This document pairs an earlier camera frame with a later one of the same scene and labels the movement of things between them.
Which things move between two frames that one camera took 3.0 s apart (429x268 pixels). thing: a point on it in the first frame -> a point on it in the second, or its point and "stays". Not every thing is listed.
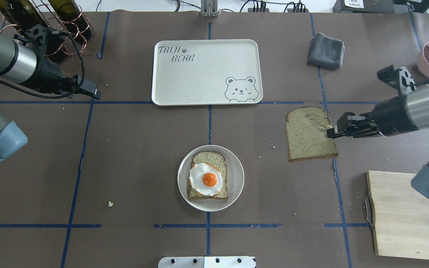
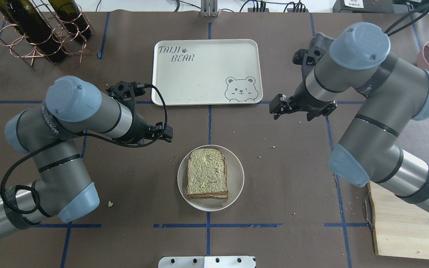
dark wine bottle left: x=22 y=14 stays
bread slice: x=307 y=134 -> x=207 y=172
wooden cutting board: x=407 y=223 stays
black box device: x=364 y=6 stays
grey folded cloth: x=325 y=51 stays
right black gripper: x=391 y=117 -> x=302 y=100
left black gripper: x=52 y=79 -> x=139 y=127
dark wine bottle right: x=72 y=18 stays
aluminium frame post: x=209 y=8 stays
